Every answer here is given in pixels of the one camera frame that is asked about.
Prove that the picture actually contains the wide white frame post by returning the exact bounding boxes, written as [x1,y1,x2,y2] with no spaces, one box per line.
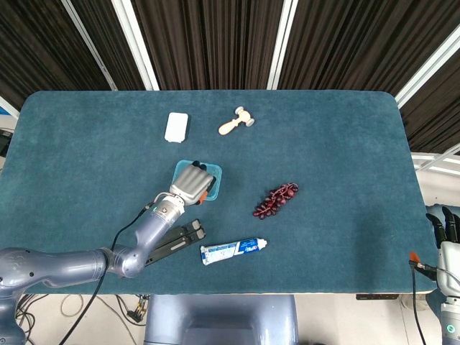
[266,0,300,91]
[110,0,160,91]

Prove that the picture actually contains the blue and white sign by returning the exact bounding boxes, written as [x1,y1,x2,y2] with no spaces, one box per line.
[0,95,21,120]

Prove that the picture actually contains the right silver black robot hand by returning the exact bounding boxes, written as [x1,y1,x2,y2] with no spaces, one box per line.
[409,205,460,298]

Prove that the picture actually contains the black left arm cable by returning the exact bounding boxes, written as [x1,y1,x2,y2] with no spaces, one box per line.
[59,203,155,345]

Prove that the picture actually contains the black box device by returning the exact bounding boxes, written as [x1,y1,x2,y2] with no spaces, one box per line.
[0,129,14,158]

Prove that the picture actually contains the blue and white toothpaste tube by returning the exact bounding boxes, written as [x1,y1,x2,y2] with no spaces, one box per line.
[199,237,268,267]

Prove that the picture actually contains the teal plastic lid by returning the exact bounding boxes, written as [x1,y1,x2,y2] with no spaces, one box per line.
[172,159,223,201]

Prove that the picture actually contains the white aluminium frame rails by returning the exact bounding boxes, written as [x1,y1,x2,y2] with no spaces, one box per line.
[410,143,460,178]

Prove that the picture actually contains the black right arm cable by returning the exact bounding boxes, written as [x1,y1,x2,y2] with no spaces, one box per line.
[408,260,429,345]

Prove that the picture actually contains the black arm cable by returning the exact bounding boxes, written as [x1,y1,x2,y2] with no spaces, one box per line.
[59,203,155,345]
[408,260,429,345]

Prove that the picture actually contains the slanted white frame post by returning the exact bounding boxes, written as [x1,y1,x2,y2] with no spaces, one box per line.
[394,24,460,109]

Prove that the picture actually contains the black under-table bracket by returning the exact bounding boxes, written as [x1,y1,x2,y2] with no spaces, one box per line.
[355,293,400,301]

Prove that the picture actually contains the dark red grape bunch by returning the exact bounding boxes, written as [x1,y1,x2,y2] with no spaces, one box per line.
[252,182,300,221]

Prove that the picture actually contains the black floor cable bundle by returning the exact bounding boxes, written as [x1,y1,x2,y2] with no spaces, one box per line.
[14,293,50,345]

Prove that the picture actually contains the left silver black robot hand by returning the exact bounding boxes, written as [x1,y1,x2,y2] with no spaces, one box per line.
[168,160,218,208]

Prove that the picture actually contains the beige floor cable loop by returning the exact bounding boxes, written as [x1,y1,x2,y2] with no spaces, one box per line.
[59,294,85,318]

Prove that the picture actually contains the dark brown pleated curtain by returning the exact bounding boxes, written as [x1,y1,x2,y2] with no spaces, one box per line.
[0,0,460,155]

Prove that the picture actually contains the cream wooden massage roller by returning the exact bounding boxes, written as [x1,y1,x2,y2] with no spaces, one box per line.
[218,106,257,137]

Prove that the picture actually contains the thin grey frame post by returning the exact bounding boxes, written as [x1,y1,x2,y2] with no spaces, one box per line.
[60,0,119,91]

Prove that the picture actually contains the black floor power plug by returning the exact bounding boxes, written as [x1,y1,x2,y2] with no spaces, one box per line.
[125,295,150,323]

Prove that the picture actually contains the teal suede table cloth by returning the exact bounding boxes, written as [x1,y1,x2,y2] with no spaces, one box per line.
[0,89,436,296]

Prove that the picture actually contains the black folding laptop stand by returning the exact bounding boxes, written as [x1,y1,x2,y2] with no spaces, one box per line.
[143,218,208,267]

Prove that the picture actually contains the blue-grey robot torso base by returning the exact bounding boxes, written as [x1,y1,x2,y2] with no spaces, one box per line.
[143,294,300,345]

